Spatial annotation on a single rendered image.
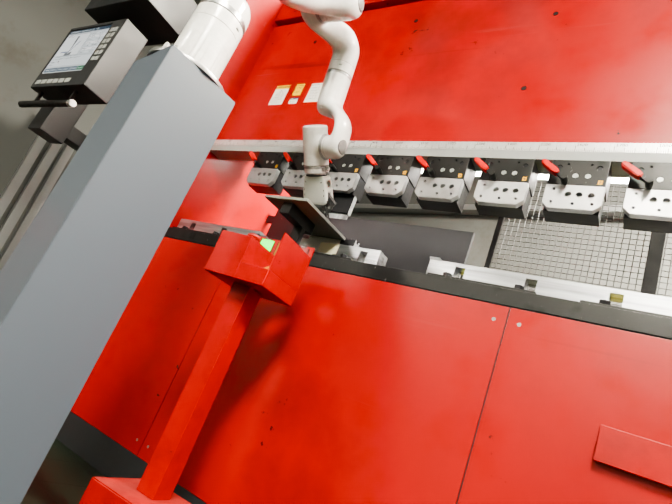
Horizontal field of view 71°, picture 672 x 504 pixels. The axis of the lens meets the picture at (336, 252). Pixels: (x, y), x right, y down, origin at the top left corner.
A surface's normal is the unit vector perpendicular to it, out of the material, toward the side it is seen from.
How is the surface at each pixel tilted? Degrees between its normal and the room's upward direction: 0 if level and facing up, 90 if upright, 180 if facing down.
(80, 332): 90
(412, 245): 90
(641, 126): 90
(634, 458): 90
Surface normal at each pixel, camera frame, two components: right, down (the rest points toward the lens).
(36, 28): 0.74, 0.07
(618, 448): -0.46, -0.44
